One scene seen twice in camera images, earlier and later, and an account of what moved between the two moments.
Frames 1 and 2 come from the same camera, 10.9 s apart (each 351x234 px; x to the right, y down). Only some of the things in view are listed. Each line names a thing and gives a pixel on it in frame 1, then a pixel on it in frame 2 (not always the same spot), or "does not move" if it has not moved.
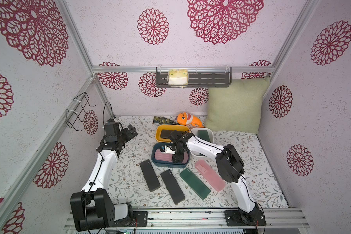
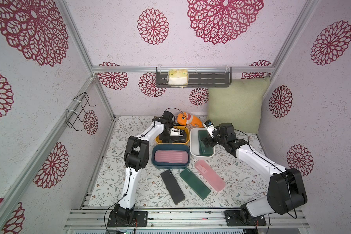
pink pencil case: [210, 175] does not move
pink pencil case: [167, 157] does not move
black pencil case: [172, 186] does not move
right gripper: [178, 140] -> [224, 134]
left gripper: [129, 135] -> [170, 125]
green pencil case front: [199, 187] does not move
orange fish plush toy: [185, 118] does not move
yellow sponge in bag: [178, 78] does not move
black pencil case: [149, 175] -> [167, 138]
